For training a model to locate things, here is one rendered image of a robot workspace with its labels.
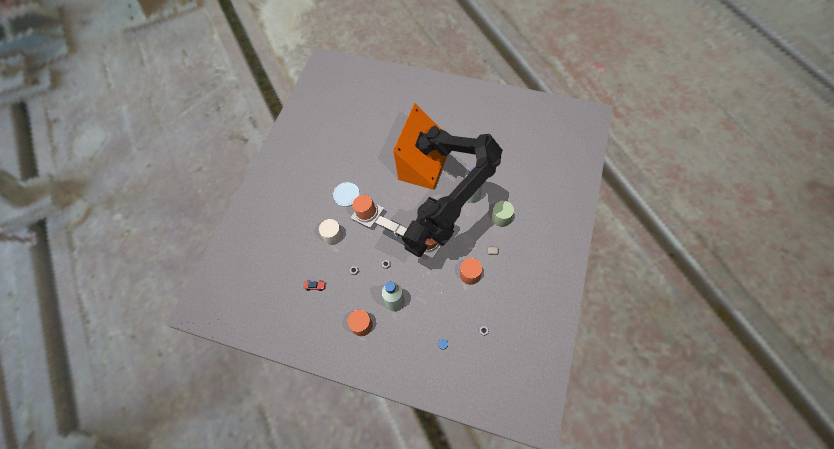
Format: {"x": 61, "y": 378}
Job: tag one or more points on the orange cylinder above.
{"x": 470, "y": 271}
{"x": 364, "y": 207}
{"x": 360, "y": 322}

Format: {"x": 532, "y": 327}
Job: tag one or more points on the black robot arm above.
{"x": 445, "y": 211}

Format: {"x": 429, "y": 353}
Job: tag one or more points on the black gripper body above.
{"x": 419, "y": 251}

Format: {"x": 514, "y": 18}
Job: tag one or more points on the red toy car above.
{"x": 314, "y": 285}

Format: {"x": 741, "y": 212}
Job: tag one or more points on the beige cylinder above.
{"x": 330, "y": 231}

